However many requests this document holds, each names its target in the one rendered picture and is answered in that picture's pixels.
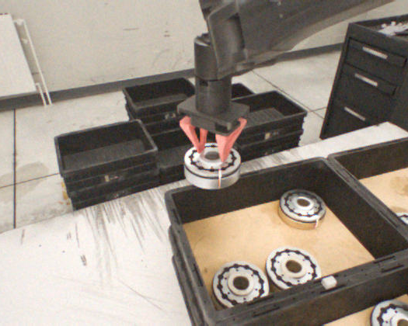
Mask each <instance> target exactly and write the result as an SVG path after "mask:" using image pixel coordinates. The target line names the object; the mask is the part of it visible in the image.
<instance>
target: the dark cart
mask: <svg viewBox="0 0 408 326"><path fill-rule="evenodd" d="M390 22H395V23H396V25H395V26H397V24H398V23H401V24H402V25H403V24H404V23H408V14H403V15H398V16H389V17H383V18H377V19H367V20H361V21H356V22H350V23H348V25H347V31H346V35H345V38H344V42H343V47H342V49H341V52H340V58H339V61H338V65H337V70H336V74H335V77H334V79H333V85H332V88H331V92H330V97H329V100H328V103H327V107H326V111H325V115H324V118H323V124H322V127H321V130H320V133H319V139H321V140H325V139H327V138H331V137H335V136H338V135H341V134H346V133H349V132H352V131H355V130H362V129H364V128H368V127H373V126H375V125H379V124H381V123H386V122H390V123H392V124H393V125H395V126H397V127H400V128H402V129H404V130H405V131H407V132H408V34H396V35H389V34H388V35H387V34H384V33H380V32H378V31H380V30H382V25H383V24H387V25H388V26H391V25H390V24H389V23H390Z"/></svg>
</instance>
